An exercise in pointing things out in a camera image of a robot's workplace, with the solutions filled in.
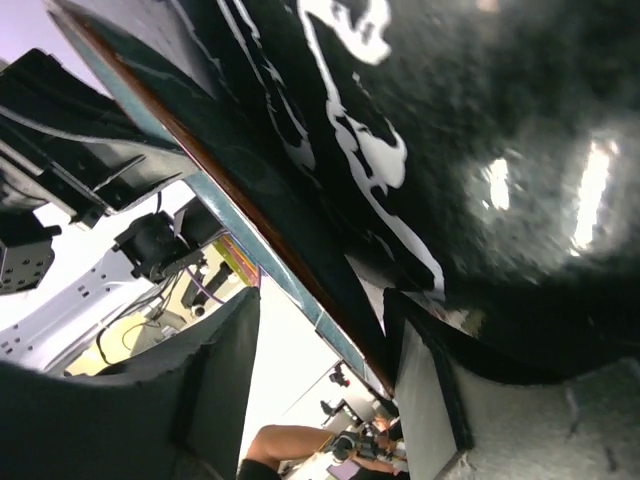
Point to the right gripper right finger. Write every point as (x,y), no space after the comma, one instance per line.
(469,413)

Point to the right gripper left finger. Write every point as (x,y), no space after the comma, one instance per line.
(175,411)

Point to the dark teal plate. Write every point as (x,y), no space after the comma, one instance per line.
(230,200)

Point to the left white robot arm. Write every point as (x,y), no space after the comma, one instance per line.
(145,259)

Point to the black marble pattern mat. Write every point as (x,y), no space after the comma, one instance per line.
(485,154)

